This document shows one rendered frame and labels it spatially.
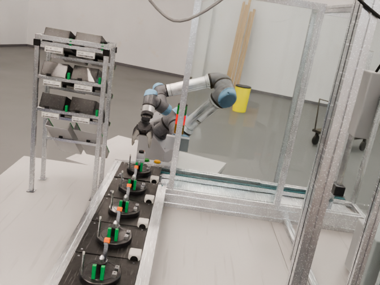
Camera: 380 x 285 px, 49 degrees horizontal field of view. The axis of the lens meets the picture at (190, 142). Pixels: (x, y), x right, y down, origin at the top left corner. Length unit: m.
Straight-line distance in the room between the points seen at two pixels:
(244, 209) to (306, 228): 1.03
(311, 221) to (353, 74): 0.43
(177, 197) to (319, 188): 1.14
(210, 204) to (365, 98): 0.93
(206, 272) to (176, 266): 0.13
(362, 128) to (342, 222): 0.61
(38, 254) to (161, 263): 0.49
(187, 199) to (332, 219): 0.79
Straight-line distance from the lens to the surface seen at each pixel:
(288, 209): 2.32
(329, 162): 1.22
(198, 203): 2.25
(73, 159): 2.80
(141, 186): 2.10
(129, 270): 1.55
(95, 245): 1.67
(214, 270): 1.82
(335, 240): 2.34
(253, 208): 2.29
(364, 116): 2.04
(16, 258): 1.80
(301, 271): 1.36
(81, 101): 2.18
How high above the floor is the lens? 1.85
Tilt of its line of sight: 17 degrees down
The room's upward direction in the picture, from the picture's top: 9 degrees clockwise
